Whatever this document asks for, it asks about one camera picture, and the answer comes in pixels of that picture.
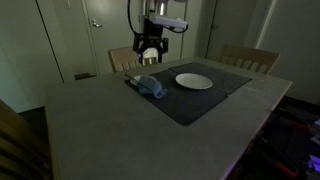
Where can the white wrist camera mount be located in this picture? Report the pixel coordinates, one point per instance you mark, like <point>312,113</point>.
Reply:
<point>168,22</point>

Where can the plain white door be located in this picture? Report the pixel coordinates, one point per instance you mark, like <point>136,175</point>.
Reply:
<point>233,26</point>

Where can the large white round plate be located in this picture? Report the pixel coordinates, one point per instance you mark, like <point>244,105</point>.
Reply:
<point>194,81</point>

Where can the dark grey fabric placemat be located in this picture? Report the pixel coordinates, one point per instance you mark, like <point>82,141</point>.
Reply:
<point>186,103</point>
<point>226,78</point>

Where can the metal spoon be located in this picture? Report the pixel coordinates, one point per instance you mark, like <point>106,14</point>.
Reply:
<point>130,77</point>

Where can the purple lit device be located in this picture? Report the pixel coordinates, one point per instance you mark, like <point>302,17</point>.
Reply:
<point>314,160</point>

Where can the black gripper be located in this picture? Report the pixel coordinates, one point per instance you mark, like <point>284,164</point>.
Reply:
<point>151,33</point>

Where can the dark floor doorstop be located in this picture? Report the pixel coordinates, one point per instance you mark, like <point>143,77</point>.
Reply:
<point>85,76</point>

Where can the red and black clamp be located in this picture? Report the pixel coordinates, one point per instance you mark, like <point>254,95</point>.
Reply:
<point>300,126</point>
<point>283,166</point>

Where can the blue cloth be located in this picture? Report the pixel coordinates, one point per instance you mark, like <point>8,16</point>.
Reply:
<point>151,86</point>

